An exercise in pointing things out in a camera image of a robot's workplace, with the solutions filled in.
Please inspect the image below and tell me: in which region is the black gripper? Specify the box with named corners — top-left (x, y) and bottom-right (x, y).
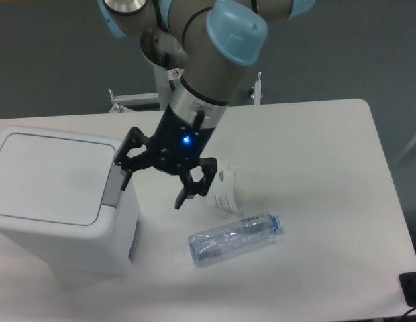
top-left (114, 107), bottom-right (217, 209)

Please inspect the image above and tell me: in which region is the white push-lid trash can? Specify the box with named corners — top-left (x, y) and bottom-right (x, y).
top-left (0, 126), bottom-right (140, 274)

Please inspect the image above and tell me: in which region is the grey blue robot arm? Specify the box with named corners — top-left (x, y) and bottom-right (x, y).
top-left (98, 1), bottom-right (313, 207)

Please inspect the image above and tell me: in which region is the crumpled white paper wrapper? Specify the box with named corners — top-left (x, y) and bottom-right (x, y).
top-left (205, 159), bottom-right (242, 217)

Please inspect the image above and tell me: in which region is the crushed clear plastic bottle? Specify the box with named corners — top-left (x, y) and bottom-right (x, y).
top-left (188, 211), bottom-right (282, 266)

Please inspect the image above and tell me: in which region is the black device at table edge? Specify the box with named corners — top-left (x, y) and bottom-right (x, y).
top-left (399, 272), bottom-right (416, 307)

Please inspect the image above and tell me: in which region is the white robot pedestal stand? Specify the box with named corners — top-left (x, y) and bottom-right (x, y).
top-left (108, 26), bottom-right (265, 113)

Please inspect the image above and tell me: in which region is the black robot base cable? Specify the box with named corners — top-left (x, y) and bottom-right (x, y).
top-left (164, 52), bottom-right (177, 91)

